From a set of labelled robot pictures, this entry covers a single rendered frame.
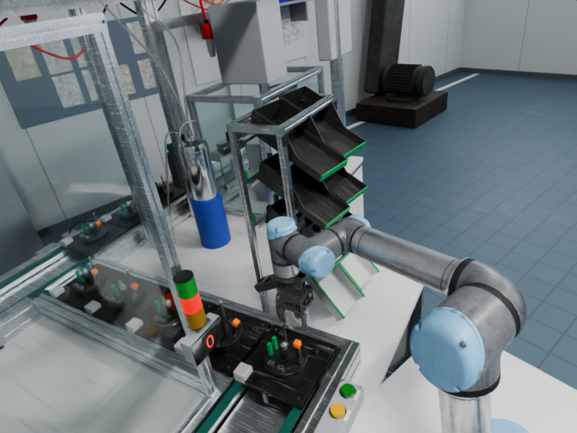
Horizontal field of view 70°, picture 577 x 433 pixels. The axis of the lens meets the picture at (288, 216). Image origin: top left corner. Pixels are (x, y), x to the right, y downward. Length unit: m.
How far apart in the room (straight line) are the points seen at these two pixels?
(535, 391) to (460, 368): 0.84
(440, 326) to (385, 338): 0.88
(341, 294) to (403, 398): 0.38
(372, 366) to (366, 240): 0.63
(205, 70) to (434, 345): 4.79
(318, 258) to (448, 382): 0.37
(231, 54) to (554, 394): 1.94
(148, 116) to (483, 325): 4.59
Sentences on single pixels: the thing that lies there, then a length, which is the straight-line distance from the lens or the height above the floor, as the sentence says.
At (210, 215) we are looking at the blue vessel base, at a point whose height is 1.06.
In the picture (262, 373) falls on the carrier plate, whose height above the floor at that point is 0.97.
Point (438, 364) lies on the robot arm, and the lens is 0.72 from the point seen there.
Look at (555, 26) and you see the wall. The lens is 8.74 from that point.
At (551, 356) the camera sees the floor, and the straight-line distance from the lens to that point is 2.86.
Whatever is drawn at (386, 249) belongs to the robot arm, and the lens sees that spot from 0.92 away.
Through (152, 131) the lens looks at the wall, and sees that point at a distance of 5.04.
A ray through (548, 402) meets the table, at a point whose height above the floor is 0.86.
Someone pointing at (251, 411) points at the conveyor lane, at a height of 0.92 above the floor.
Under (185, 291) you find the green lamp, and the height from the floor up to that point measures 1.38.
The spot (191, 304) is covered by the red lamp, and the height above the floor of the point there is 1.34.
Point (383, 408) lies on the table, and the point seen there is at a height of 0.86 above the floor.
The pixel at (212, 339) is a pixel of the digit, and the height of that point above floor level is 1.20.
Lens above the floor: 2.00
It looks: 30 degrees down
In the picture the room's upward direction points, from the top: 8 degrees counter-clockwise
